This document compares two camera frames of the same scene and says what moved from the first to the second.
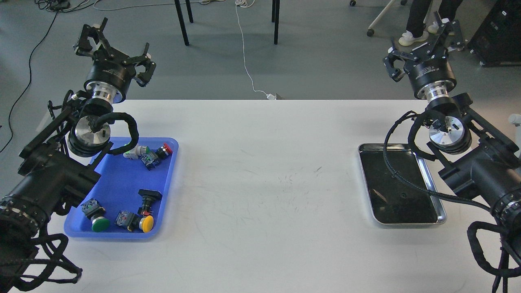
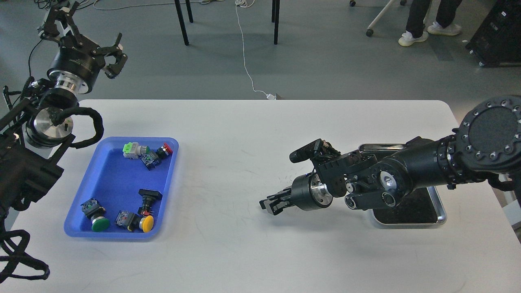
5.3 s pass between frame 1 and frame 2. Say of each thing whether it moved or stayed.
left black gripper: moved
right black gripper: moved
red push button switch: stayed
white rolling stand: stayed
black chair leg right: stayed
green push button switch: stayed
